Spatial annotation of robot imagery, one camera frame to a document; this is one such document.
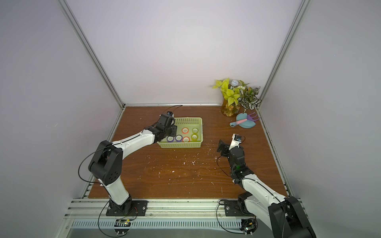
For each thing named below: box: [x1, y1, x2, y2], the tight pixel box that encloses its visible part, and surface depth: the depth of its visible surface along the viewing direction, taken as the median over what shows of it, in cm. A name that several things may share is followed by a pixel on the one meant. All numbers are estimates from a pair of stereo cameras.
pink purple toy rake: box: [235, 111, 261, 125], surface depth 112 cm
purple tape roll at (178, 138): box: [175, 134, 183, 143], surface depth 100 cm
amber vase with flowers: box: [221, 99, 241, 118], surface depth 112 cm
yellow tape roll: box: [191, 133, 199, 142], surface depth 102 cm
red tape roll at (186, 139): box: [182, 136, 191, 143], surface depth 100 cm
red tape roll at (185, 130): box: [181, 126, 190, 135], surface depth 105 cm
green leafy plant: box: [212, 77, 262, 114], surface depth 96 cm
